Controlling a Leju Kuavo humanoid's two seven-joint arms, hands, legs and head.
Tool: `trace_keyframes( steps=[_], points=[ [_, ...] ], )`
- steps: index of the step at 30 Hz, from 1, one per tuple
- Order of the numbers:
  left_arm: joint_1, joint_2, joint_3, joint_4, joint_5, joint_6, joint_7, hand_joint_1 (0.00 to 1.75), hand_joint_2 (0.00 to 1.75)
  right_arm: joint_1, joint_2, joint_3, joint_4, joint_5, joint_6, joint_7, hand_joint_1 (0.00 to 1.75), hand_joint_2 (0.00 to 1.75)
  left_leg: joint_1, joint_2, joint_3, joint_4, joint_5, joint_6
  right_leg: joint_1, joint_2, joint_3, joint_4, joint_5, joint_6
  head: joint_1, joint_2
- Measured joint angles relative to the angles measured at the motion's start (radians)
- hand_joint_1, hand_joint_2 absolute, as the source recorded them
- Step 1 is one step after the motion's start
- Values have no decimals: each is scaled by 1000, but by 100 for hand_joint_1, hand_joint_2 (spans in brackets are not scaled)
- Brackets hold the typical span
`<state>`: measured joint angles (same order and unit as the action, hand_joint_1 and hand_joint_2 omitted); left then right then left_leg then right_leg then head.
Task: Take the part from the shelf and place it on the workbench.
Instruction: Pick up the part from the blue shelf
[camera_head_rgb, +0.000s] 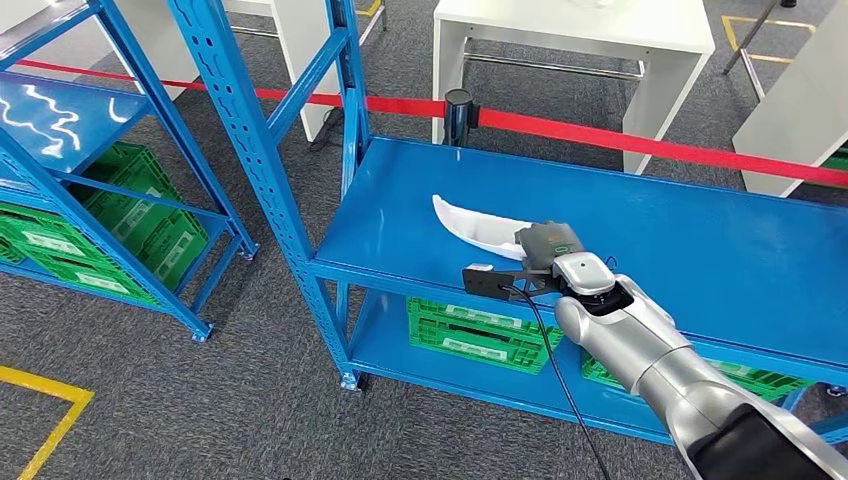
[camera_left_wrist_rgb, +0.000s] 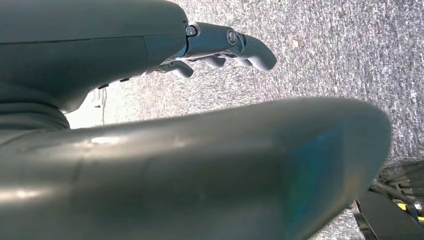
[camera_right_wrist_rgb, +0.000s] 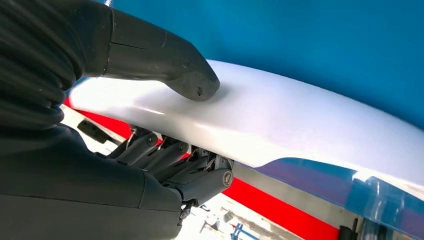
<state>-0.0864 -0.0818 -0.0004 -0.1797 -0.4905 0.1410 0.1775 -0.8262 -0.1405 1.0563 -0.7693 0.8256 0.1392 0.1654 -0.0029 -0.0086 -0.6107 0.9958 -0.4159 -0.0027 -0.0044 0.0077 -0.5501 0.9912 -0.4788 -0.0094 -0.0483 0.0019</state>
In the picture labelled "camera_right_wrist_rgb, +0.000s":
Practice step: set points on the black elongated part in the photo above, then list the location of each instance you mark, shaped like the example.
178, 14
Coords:
92, 130

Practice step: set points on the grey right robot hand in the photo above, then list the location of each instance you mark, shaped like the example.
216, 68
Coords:
66, 198

